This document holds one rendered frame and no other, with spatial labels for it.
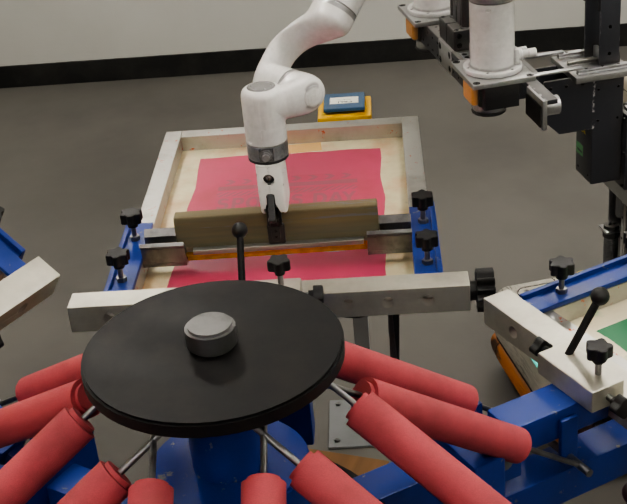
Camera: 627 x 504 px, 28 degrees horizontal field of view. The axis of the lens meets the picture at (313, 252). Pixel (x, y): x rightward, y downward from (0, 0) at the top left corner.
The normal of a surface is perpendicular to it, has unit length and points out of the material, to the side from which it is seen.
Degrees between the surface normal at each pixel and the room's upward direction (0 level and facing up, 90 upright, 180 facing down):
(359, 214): 90
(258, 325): 0
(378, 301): 90
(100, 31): 90
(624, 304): 0
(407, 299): 90
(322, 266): 0
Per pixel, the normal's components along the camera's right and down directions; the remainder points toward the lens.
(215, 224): -0.03, 0.48
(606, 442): -0.08, -0.88
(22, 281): 0.38, -0.64
